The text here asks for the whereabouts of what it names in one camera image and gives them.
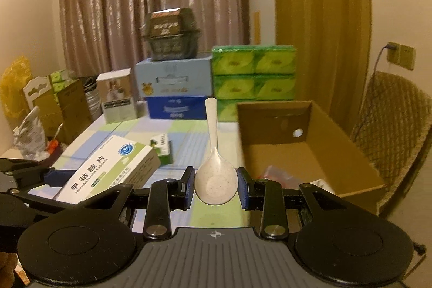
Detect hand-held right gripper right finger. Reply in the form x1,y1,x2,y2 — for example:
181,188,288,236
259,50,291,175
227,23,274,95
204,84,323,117
236,167,353,239

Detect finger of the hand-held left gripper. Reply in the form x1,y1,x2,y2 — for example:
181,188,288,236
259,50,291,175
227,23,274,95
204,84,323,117
13,192,85,219
0,158,77,189

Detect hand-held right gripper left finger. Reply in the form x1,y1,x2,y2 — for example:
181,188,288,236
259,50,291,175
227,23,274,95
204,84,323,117
79,167,196,239

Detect beige speckled spoon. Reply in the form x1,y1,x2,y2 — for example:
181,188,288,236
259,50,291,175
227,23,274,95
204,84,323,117
194,98,237,206

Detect red snack packet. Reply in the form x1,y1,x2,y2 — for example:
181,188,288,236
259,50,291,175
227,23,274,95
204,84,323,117
260,165,298,189

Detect white green medicine box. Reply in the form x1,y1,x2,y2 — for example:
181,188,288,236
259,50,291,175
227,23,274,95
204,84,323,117
54,134,162,206

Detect white ointment box green dragon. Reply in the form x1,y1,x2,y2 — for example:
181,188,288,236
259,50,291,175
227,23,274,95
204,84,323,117
148,133,173,165

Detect brown cardboard box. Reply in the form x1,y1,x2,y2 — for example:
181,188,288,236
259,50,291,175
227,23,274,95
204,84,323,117
235,100,387,216
34,79,93,143

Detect checked cloth covered desktop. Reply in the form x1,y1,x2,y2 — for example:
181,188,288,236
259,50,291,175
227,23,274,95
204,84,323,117
29,113,257,228

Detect white plastic bag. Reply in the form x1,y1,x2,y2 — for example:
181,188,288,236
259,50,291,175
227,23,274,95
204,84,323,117
13,106,48,158

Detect dark blue milk carton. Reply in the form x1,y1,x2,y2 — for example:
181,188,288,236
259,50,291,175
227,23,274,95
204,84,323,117
144,95,217,120

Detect white cutout card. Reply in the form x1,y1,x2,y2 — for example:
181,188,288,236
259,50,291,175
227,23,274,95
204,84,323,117
22,75,55,113

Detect small green tissue box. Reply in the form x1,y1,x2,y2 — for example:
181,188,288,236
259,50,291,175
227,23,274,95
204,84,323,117
50,70,76,93

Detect white product box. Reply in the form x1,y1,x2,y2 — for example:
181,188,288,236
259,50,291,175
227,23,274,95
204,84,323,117
95,67,139,125

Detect yellow plastic bag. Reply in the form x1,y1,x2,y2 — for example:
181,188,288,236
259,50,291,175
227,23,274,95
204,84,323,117
0,55,34,120

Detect stack of green tissue packs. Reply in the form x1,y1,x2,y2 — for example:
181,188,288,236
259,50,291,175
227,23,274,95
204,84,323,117
211,45,298,123

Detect black plastic food container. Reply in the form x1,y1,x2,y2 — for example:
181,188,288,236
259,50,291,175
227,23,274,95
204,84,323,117
141,7,202,62

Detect brown shiny curtain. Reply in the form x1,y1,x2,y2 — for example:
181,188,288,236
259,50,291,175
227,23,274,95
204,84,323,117
59,0,250,79

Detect yellow curtain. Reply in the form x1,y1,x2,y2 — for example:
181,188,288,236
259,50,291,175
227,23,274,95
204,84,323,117
270,0,372,103

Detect dark plug with cable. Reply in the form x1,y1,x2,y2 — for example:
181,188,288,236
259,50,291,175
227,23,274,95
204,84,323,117
351,42,399,140

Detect beige wall socket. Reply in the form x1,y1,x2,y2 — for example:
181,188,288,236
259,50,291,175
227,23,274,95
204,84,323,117
386,42,416,71

